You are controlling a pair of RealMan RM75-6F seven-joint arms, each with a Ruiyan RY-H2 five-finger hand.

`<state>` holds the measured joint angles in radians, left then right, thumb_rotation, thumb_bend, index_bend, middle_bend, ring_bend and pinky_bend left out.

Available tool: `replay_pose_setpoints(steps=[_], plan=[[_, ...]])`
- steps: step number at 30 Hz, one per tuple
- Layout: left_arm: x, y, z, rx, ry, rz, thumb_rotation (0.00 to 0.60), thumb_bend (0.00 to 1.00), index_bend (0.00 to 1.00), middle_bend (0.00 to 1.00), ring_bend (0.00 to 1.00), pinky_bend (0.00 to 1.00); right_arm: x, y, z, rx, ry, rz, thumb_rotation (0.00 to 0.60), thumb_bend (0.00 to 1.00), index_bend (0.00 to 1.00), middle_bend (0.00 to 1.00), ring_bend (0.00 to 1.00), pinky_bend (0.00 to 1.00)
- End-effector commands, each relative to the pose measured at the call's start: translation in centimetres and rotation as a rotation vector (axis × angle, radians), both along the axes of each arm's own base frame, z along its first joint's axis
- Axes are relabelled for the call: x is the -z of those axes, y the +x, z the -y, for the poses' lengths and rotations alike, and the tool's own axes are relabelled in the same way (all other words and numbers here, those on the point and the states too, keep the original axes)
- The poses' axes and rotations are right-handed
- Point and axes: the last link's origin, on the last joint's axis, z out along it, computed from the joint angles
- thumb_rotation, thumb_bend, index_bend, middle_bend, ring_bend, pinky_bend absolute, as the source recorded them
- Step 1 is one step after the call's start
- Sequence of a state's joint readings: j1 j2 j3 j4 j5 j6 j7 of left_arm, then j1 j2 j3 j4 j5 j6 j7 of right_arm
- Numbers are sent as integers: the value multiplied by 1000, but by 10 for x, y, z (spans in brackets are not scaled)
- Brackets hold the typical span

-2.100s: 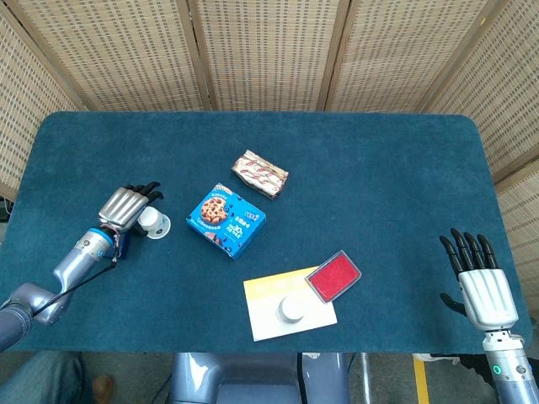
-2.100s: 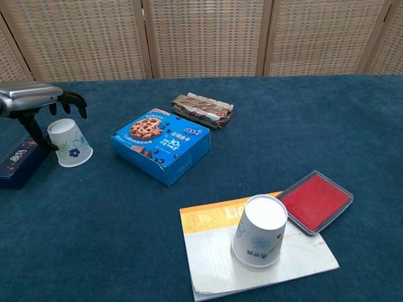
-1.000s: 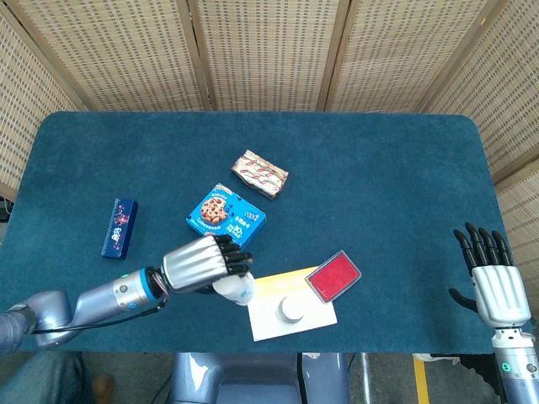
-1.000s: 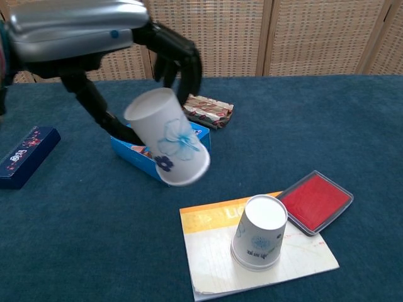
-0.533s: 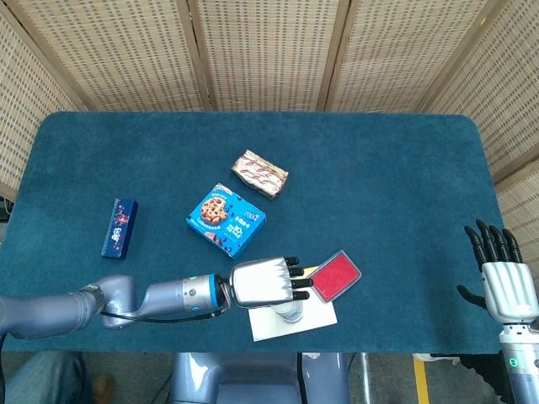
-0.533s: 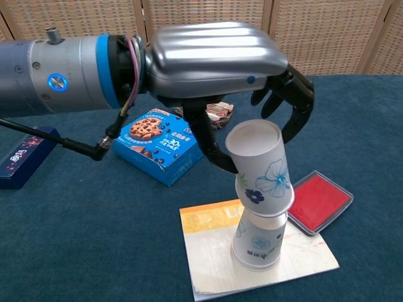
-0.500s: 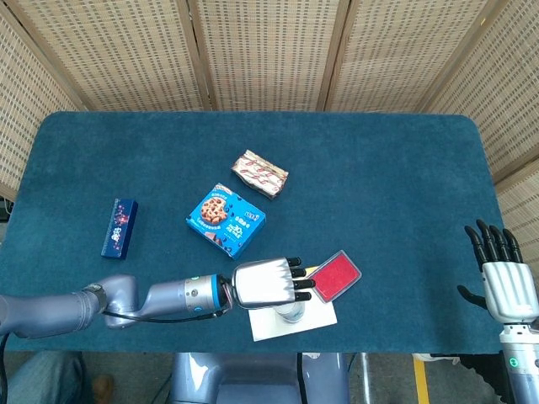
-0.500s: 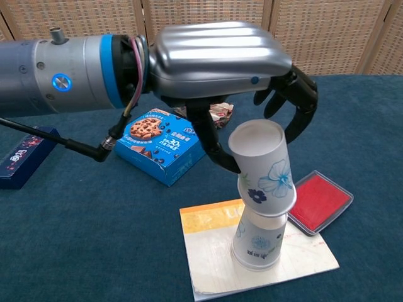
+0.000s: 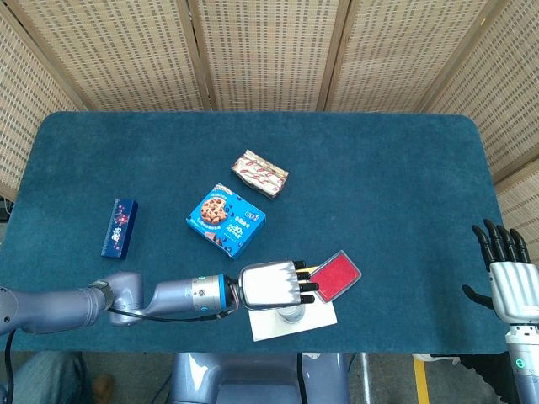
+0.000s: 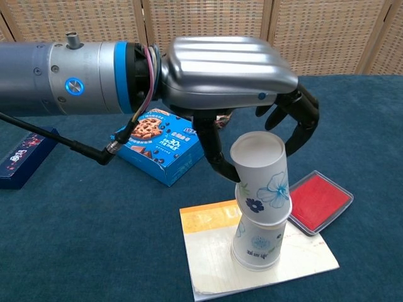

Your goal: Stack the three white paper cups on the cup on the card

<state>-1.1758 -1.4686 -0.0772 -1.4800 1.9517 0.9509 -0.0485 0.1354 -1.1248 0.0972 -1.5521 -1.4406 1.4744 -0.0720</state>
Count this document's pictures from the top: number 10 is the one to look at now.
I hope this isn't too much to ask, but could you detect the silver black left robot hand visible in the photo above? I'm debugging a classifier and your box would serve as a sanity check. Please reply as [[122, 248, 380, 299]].
[[159, 35, 321, 184]]

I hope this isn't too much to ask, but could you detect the white paper cup blue flower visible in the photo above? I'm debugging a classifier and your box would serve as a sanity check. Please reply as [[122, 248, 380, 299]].
[[229, 131, 293, 227]]

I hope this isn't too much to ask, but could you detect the white paper cup grey print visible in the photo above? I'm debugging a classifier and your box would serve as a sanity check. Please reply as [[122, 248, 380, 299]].
[[231, 216, 287, 268]]

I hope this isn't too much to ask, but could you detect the red white snack packet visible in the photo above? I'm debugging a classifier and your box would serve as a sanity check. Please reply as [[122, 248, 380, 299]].
[[215, 114, 233, 130]]

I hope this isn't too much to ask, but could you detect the woven bamboo folding screen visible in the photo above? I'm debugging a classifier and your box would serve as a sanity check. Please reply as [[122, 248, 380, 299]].
[[0, 0, 403, 76]]

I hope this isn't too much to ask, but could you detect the blue cookie box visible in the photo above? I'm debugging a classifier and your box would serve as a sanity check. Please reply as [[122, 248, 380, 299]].
[[110, 108, 205, 187]]

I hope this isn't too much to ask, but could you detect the dark blue table cloth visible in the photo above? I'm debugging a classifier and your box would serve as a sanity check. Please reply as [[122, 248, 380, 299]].
[[0, 74, 403, 302]]

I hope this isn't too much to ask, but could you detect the red ink pad clear case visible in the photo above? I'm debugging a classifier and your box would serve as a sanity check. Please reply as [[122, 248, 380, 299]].
[[288, 170, 354, 236]]

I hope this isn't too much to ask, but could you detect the yellow white booklet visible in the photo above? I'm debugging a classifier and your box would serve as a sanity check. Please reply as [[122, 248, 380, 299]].
[[179, 198, 340, 301]]

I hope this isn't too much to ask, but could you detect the long dark blue box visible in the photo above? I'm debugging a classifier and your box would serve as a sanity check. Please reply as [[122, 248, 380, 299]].
[[0, 126, 60, 190]]

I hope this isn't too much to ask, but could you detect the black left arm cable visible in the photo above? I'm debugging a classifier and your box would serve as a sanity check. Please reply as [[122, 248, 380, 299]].
[[0, 111, 137, 166]]

